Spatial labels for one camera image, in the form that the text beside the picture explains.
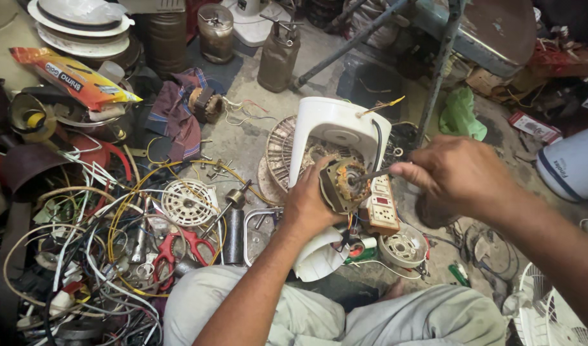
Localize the person's right hand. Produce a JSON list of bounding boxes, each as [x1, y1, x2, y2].
[[389, 135, 517, 221]]

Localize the person's left hand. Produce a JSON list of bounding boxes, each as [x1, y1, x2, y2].
[[281, 155, 348, 239]]

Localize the fan motor stator copper windings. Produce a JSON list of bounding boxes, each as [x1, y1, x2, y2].
[[318, 157, 373, 215]]

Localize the metal screwdriver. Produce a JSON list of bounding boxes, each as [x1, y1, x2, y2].
[[350, 167, 397, 185]]

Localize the white plastic fan housing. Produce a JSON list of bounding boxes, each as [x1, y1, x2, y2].
[[288, 96, 394, 283]]

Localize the brown round vented motor cover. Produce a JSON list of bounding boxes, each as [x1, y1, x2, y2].
[[265, 115, 300, 194]]

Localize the white orange power strip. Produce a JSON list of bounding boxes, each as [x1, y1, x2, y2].
[[358, 174, 401, 236]]

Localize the metal rotor with shaft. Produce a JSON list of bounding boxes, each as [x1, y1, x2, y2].
[[200, 180, 254, 239]]

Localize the scattered metal bolts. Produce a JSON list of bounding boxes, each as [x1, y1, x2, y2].
[[197, 138, 233, 182]]

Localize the black metal cylinder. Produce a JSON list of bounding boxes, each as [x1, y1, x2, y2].
[[222, 208, 246, 264]]

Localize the white round motor cap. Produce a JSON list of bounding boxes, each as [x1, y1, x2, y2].
[[378, 223, 429, 269]]

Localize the dark round metal cover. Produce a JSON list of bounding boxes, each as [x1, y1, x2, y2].
[[414, 191, 464, 230]]

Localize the small brown motor stator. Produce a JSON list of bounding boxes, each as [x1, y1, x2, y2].
[[188, 87, 224, 125]]

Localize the white round vented cover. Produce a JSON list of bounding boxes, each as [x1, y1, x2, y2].
[[161, 178, 221, 228]]

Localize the green plastic bag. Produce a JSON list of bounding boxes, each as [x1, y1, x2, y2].
[[439, 86, 488, 142]]

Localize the checked purple cloth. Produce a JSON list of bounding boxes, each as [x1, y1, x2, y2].
[[144, 67, 219, 162]]

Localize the white appliance base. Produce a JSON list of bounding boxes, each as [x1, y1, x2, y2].
[[221, 0, 293, 48]]

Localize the clear mixer jar with blades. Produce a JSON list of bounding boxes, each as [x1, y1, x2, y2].
[[197, 3, 235, 65]]

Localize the person's grey trousers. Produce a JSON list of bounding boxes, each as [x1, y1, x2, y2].
[[163, 265, 507, 346]]

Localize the brown plastic jar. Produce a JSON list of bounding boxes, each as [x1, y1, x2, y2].
[[146, 12, 188, 78]]

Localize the large steel vessel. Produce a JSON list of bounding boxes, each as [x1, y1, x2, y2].
[[413, 0, 538, 78]]

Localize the red white carton box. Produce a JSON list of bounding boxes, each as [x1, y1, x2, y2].
[[508, 110, 563, 145]]

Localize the red plastic funnel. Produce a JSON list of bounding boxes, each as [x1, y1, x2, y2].
[[65, 132, 132, 182]]

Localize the white plastic cup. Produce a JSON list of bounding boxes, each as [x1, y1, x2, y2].
[[97, 61, 127, 85]]

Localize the heap of cardboard and scrap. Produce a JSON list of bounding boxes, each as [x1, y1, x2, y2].
[[465, 26, 588, 123]]

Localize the steel pot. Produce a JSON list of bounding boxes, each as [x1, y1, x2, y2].
[[54, 102, 132, 143]]

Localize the white appliance with blue band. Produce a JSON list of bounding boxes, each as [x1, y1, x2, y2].
[[535, 122, 588, 202]]

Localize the orange snack packet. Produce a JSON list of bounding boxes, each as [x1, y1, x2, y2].
[[9, 46, 144, 112]]

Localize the white fan grille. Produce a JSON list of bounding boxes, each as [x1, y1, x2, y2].
[[512, 261, 588, 346]]

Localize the stack of white round plates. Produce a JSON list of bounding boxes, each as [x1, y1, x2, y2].
[[27, 0, 136, 62]]

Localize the brown metal bowl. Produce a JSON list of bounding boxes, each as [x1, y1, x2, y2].
[[0, 143, 74, 194]]

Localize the yellow tape roll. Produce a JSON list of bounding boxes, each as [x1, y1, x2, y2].
[[10, 93, 57, 143]]

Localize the white wire frame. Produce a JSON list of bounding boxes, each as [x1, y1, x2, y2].
[[243, 207, 285, 268]]

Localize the grey metal stand frame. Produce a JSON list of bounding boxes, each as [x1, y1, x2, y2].
[[293, 0, 469, 147]]

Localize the red handled scissors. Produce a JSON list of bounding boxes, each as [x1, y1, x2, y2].
[[152, 228, 217, 292]]

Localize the green handled screwdriver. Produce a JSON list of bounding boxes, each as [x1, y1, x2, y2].
[[447, 263, 471, 288]]

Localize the heap of tangled wires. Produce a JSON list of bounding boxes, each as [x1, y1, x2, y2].
[[0, 137, 227, 346]]

